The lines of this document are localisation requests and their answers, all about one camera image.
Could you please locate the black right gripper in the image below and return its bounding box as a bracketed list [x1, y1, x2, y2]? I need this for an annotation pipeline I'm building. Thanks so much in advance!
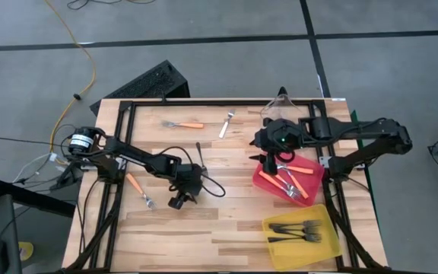
[249, 118, 302, 177]

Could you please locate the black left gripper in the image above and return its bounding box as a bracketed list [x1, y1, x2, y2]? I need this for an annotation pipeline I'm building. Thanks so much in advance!
[167, 164, 205, 211]

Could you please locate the orange handled silver fork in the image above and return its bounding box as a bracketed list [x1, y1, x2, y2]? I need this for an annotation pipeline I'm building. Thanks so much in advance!
[285, 167, 310, 200]
[277, 164, 315, 175]
[273, 173, 303, 199]
[125, 173, 157, 212]
[258, 170, 300, 201]
[160, 119, 205, 129]

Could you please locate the black metal fork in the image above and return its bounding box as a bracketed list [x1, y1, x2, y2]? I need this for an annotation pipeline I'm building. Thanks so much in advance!
[195, 142, 206, 170]
[270, 226, 321, 241]
[266, 232, 323, 244]

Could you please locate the fork with peach handle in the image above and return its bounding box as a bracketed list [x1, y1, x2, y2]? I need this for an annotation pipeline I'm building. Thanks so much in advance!
[268, 218, 323, 229]

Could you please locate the clear plastic bin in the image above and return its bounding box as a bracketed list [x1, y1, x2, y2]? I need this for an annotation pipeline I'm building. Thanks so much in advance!
[259, 94, 303, 121]

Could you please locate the pink plastic bin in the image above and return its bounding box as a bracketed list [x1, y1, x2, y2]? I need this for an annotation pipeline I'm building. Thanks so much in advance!
[252, 151, 325, 209]

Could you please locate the black perforated case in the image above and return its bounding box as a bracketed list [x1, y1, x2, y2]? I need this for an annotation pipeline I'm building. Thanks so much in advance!
[89, 59, 192, 115]

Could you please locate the yellow plastic bin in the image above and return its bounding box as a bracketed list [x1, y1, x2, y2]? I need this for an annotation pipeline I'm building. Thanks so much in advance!
[261, 202, 344, 271]

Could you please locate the black floor beam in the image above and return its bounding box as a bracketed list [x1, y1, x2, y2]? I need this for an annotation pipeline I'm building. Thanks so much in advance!
[0, 177, 76, 218]

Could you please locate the yellow round sticker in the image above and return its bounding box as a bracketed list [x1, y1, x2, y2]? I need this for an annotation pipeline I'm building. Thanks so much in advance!
[17, 241, 35, 263]

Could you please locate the white handled silver fork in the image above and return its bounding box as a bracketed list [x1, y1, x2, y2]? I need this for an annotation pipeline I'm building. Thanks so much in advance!
[217, 109, 236, 139]

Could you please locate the black table frame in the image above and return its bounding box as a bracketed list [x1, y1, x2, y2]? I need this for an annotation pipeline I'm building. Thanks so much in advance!
[61, 98, 387, 274]

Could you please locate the yellow floor cable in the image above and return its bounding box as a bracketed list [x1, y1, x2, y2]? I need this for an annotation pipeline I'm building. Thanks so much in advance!
[43, 0, 97, 153]

